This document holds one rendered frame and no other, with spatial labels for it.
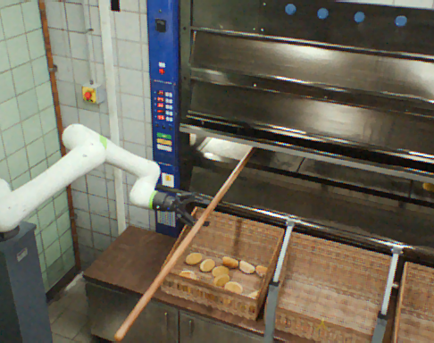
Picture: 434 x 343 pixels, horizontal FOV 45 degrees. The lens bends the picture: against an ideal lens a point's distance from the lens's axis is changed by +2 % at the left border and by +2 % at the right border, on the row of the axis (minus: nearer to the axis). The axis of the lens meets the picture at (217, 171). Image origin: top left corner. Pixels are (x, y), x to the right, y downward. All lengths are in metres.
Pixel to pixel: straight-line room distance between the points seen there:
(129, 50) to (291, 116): 0.94
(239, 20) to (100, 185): 1.46
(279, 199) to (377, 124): 0.69
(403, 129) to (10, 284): 1.89
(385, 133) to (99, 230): 2.02
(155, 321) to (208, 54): 1.48
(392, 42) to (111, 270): 1.91
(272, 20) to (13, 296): 1.71
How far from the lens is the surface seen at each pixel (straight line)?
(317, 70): 2.54
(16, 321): 2.62
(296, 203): 2.89
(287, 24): 2.55
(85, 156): 2.15
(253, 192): 2.94
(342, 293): 3.02
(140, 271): 3.07
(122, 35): 2.92
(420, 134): 2.60
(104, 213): 3.56
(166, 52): 2.77
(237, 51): 2.65
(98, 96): 3.07
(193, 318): 2.89
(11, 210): 2.16
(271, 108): 2.68
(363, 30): 2.48
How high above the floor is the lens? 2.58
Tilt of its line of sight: 30 degrees down
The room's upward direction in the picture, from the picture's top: 2 degrees clockwise
